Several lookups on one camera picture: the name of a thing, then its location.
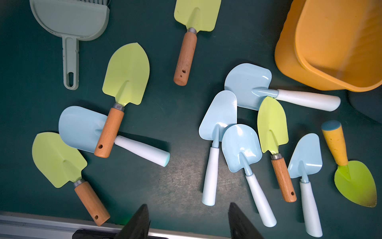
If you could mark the blue shovel rightmost standing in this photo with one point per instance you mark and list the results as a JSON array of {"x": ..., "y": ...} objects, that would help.
[{"x": 306, "y": 160}]

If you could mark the blue shovel lying sideways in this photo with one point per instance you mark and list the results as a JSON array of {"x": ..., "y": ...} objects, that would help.
[{"x": 250, "y": 83}]

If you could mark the green shovel wooden handle back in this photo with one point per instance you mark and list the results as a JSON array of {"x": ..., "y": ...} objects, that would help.
[{"x": 195, "y": 16}]

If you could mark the blue shovel standing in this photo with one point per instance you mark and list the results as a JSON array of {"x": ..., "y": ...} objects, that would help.
[
  {"x": 221, "y": 114},
  {"x": 306, "y": 160},
  {"x": 241, "y": 148}
]

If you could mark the green dustpan brush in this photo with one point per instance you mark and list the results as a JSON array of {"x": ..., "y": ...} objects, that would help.
[{"x": 73, "y": 21}]

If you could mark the aluminium front rail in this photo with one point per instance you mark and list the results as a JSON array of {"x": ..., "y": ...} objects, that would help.
[{"x": 29, "y": 226}]

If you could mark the blue-grey storage box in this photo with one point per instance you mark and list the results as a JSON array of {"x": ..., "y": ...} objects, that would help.
[{"x": 368, "y": 103}]

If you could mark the yellow storage box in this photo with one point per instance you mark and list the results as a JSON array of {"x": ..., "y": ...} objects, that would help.
[{"x": 332, "y": 45}]

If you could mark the green shovel wooden handle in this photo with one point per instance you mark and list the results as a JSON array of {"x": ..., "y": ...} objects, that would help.
[
  {"x": 126, "y": 79},
  {"x": 272, "y": 130},
  {"x": 195, "y": 16}
]

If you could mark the blue shovel front left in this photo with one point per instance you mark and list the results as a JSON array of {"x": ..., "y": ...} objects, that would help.
[{"x": 81, "y": 128}]

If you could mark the green shovel front left corner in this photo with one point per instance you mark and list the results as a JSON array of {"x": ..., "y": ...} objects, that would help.
[{"x": 61, "y": 164}]

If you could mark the green trowel yellow handle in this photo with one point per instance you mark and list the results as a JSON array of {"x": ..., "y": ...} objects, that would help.
[{"x": 352, "y": 178}]

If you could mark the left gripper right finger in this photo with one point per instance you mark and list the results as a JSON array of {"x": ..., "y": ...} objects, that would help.
[{"x": 240, "y": 226}]

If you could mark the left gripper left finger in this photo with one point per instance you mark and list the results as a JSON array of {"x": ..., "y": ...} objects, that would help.
[{"x": 138, "y": 225}]

